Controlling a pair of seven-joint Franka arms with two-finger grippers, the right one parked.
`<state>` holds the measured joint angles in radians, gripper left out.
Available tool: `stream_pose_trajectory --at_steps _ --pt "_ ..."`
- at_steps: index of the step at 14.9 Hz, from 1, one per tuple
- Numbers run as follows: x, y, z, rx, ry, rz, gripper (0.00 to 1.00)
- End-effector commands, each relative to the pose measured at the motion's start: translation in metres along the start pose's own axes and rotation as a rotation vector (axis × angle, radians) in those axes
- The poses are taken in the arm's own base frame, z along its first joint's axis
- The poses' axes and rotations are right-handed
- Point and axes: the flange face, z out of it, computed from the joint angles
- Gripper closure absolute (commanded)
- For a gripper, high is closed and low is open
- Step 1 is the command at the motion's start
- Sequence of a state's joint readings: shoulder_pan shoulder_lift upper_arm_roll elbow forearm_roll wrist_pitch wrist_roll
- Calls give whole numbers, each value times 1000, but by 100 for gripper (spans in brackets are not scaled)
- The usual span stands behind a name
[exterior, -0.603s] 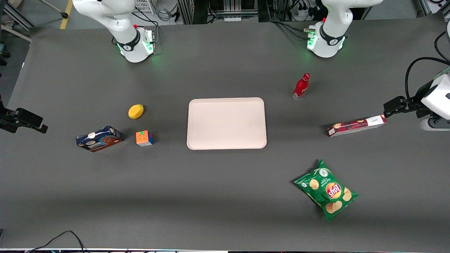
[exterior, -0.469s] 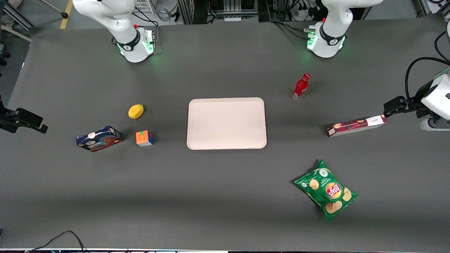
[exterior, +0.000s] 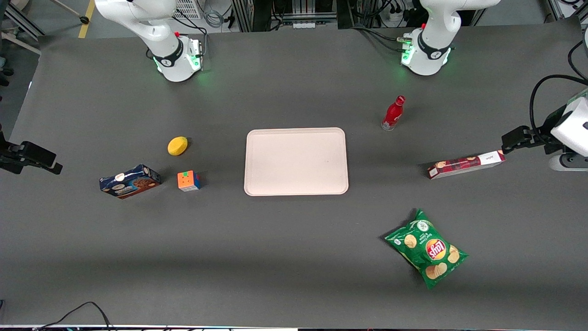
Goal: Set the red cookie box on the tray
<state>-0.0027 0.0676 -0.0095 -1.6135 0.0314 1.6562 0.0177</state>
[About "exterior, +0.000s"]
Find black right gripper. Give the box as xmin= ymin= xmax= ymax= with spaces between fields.
xmin=0 ymin=131 xmax=63 ymax=175

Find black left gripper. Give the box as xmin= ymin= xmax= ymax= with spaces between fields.
xmin=502 ymin=107 xmax=568 ymax=154

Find red cookie box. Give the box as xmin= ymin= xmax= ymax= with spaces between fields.
xmin=427 ymin=150 xmax=506 ymax=180

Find blue cookie box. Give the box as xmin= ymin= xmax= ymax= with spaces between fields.
xmin=99 ymin=164 xmax=161 ymax=200

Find white perforated box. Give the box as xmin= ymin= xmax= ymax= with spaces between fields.
xmin=174 ymin=0 xmax=204 ymax=20

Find pale pink plastic tray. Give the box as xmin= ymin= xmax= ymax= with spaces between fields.
xmin=243 ymin=127 xmax=350 ymax=197

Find yellow lemon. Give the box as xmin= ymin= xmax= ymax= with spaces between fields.
xmin=167 ymin=136 xmax=188 ymax=157

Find red aluminium drink bottle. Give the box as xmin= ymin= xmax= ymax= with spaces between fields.
xmin=381 ymin=95 xmax=406 ymax=131

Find colourful puzzle cube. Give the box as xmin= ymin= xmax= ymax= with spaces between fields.
xmin=177 ymin=171 xmax=202 ymax=192

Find yellow floor tape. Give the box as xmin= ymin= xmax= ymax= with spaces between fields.
xmin=77 ymin=0 xmax=96 ymax=39

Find green chips bag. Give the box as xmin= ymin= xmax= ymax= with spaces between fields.
xmin=384 ymin=208 xmax=469 ymax=290

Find grey stand leg black foot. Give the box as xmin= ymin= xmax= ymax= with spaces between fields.
xmin=50 ymin=0 xmax=90 ymax=25

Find dark grey table mat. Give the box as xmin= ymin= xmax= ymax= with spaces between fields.
xmin=0 ymin=21 xmax=588 ymax=329

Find aluminium equipment rack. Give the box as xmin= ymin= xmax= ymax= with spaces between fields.
xmin=231 ymin=0 xmax=340 ymax=32

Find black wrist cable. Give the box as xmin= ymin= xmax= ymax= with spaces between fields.
xmin=529 ymin=39 xmax=588 ymax=134

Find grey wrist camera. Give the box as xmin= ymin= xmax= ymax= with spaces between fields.
xmin=549 ymin=154 xmax=588 ymax=172

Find aluminium frame profile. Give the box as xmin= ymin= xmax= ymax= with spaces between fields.
xmin=0 ymin=0 xmax=46 ymax=57

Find thin black cable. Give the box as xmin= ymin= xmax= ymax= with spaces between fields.
xmin=33 ymin=301 xmax=114 ymax=331

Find black left arm base cables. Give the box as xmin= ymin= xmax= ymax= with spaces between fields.
xmin=351 ymin=24 xmax=410 ymax=52

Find black arm base cables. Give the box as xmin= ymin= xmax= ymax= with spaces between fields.
xmin=146 ymin=14 xmax=208 ymax=60
xmin=351 ymin=24 xmax=410 ymax=52

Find black right arm base cables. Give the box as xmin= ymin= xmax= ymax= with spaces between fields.
xmin=146 ymin=14 xmax=208 ymax=60

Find grey coiled cable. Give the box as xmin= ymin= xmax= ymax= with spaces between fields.
xmin=202 ymin=6 xmax=226 ymax=29

